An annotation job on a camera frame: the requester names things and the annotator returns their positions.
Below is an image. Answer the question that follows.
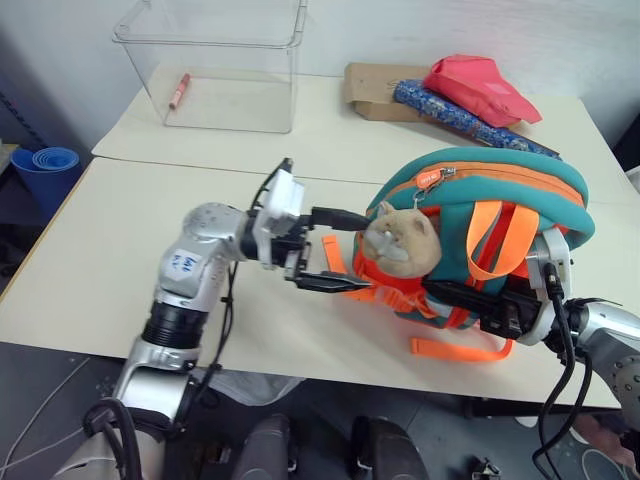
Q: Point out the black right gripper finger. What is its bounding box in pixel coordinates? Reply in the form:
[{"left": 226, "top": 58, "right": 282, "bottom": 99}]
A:
[{"left": 422, "top": 279, "right": 506, "bottom": 317}]

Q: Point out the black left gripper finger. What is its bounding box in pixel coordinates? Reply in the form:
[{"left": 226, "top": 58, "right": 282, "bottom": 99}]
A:
[
  {"left": 294, "top": 271, "right": 375, "bottom": 296},
  {"left": 310, "top": 205, "right": 372, "bottom": 232}
]

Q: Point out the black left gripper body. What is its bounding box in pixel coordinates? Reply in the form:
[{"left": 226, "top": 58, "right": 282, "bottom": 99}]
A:
[{"left": 272, "top": 212, "right": 316, "bottom": 286}]

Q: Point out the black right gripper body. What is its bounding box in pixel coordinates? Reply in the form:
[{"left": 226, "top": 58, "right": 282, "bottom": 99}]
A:
[{"left": 477, "top": 284, "right": 544, "bottom": 346}]

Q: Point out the orange and teal backpack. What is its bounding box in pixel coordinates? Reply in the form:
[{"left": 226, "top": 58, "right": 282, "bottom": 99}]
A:
[{"left": 322, "top": 146, "right": 597, "bottom": 364}]

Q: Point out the brown cardboard box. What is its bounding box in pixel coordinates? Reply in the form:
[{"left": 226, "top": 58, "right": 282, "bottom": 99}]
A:
[{"left": 342, "top": 62, "right": 526, "bottom": 132}]

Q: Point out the tan plush cat toy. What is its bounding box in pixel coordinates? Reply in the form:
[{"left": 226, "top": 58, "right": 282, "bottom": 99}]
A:
[{"left": 360, "top": 200, "right": 442, "bottom": 277}]

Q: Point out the translucent plastic bag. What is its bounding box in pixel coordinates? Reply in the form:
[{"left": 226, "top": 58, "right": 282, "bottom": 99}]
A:
[{"left": 207, "top": 367, "right": 306, "bottom": 409}]

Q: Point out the blue patterned roll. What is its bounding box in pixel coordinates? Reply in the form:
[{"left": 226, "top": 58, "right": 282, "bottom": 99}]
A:
[{"left": 392, "top": 78, "right": 564, "bottom": 161}]

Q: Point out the clear plastic bin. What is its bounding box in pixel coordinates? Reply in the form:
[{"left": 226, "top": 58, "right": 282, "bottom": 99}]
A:
[{"left": 112, "top": 0, "right": 309, "bottom": 135}]

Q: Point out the dark rounded shape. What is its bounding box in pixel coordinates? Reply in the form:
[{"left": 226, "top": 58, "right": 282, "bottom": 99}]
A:
[
  {"left": 234, "top": 413, "right": 294, "bottom": 480},
  {"left": 349, "top": 415, "right": 431, "bottom": 480}
]

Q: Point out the red cloth bag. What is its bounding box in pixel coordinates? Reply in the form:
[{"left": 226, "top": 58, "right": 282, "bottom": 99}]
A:
[{"left": 422, "top": 54, "right": 544, "bottom": 129}]

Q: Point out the red pen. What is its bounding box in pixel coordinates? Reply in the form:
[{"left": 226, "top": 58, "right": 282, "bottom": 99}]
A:
[{"left": 167, "top": 72, "right": 192, "bottom": 110}]

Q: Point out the rolled blue foam mat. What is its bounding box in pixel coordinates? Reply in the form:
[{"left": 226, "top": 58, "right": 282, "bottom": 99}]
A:
[{"left": 10, "top": 146, "right": 81, "bottom": 221}]

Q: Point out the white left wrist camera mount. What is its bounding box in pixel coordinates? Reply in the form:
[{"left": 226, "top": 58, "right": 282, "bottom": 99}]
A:
[{"left": 252, "top": 158, "right": 307, "bottom": 271}]

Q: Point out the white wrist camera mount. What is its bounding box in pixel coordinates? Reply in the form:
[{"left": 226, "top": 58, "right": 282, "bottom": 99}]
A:
[
  {"left": 252, "top": 158, "right": 307, "bottom": 271},
  {"left": 528, "top": 227, "right": 576, "bottom": 302}
]

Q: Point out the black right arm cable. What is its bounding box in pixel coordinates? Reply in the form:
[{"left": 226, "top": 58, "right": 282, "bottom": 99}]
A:
[{"left": 531, "top": 260, "right": 594, "bottom": 480}]

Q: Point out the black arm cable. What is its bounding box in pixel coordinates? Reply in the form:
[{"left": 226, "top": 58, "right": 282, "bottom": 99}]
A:
[
  {"left": 169, "top": 257, "right": 241, "bottom": 436},
  {"left": 531, "top": 260, "right": 594, "bottom": 480}
]

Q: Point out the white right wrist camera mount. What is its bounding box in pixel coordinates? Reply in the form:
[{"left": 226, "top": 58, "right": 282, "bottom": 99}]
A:
[{"left": 528, "top": 227, "right": 576, "bottom": 302}]

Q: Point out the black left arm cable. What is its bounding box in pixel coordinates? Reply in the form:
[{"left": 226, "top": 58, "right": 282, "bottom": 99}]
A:
[{"left": 169, "top": 257, "right": 241, "bottom": 436}]

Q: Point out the thick black hose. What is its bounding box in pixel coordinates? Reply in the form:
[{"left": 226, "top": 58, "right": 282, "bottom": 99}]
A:
[{"left": 82, "top": 397, "right": 146, "bottom": 480}]

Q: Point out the thin white floor cable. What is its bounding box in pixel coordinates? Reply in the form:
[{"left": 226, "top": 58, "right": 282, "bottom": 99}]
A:
[{"left": 0, "top": 357, "right": 91, "bottom": 466}]

